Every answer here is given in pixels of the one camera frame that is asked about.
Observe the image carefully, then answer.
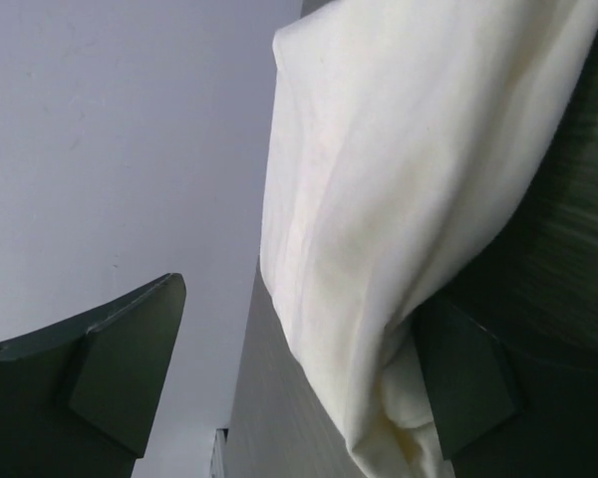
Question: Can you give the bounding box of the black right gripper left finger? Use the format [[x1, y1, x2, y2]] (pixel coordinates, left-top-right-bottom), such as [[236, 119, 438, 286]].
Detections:
[[0, 273, 186, 478]]

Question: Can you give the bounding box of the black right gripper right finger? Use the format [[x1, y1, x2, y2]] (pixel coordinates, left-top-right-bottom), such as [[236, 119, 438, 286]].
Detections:
[[416, 296, 598, 478]]

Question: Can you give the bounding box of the left aluminium corner post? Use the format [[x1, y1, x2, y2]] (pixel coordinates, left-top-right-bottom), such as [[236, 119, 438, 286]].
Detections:
[[209, 428, 228, 478]]

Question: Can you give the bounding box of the cream white t shirt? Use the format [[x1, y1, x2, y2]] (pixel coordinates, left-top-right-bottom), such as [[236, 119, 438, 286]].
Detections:
[[260, 0, 598, 477]]

